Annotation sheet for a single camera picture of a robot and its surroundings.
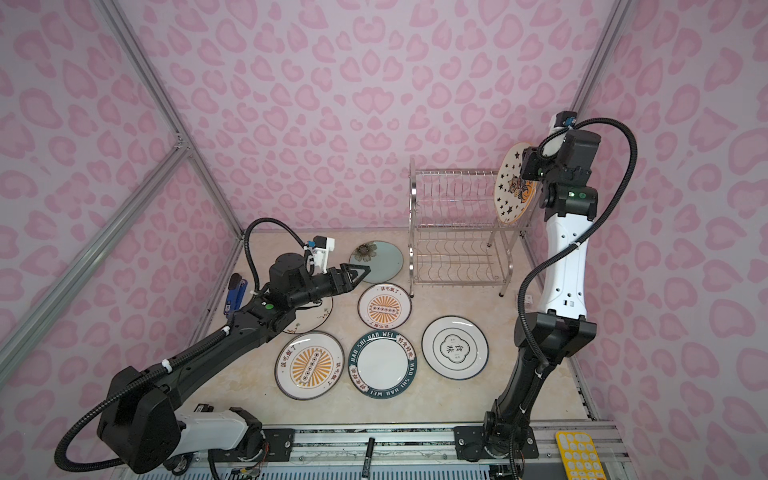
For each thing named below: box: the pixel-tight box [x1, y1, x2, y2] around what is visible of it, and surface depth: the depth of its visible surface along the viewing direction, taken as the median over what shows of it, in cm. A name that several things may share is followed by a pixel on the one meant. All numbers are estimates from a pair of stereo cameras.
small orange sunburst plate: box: [357, 282, 413, 331], surface depth 100 cm
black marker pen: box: [362, 437, 376, 479], surface depth 73 cm
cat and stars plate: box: [494, 142, 538, 224], surface depth 86 cm
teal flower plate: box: [344, 240, 404, 284], surface depth 113 cm
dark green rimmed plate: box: [348, 330, 417, 400], surface depth 88 cm
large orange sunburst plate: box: [274, 331, 345, 401], surface depth 87 cm
